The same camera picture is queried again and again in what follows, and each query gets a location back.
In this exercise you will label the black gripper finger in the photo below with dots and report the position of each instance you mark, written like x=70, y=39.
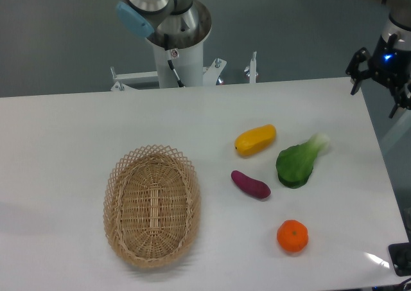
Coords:
x=356, y=75
x=401, y=96

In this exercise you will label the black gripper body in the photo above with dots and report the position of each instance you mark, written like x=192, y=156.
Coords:
x=389, y=64

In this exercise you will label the purple sweet potato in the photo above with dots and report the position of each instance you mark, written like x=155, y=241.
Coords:
x=250, y=186

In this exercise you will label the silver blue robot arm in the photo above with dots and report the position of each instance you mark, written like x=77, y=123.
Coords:
x=143, y=17

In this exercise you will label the green bok choy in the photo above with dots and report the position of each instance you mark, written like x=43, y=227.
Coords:
x=295, y=164

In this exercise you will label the yellow mango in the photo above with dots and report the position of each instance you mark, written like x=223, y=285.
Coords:
x=255, y=140

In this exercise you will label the black device at table edge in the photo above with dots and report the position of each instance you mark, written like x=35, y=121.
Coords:
x=400, y=257

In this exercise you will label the orange tangerine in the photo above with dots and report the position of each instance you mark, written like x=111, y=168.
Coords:
x=292, y=236

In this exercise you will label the woven wicker basket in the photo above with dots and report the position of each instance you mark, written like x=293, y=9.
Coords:
x=152, y=206

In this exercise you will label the white metal base frame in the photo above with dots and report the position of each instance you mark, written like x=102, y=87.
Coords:
x=151, y=80

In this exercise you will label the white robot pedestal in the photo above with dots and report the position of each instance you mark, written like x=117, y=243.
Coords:
x=179, y=43

